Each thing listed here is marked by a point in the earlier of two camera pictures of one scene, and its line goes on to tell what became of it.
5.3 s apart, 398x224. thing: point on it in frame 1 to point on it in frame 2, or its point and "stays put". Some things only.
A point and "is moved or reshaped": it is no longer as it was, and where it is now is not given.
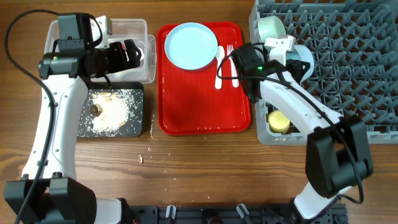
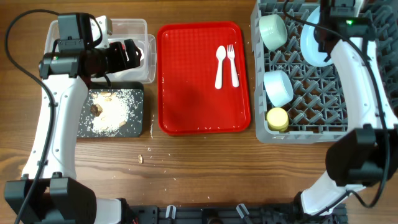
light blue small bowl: (301, 53) is moved or reshaped
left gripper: (120, 61) stays put
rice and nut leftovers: (110, 111) stays put
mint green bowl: (270, 27) stays put
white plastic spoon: (220, 55) stays put
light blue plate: (191, 45) to (310, 45)
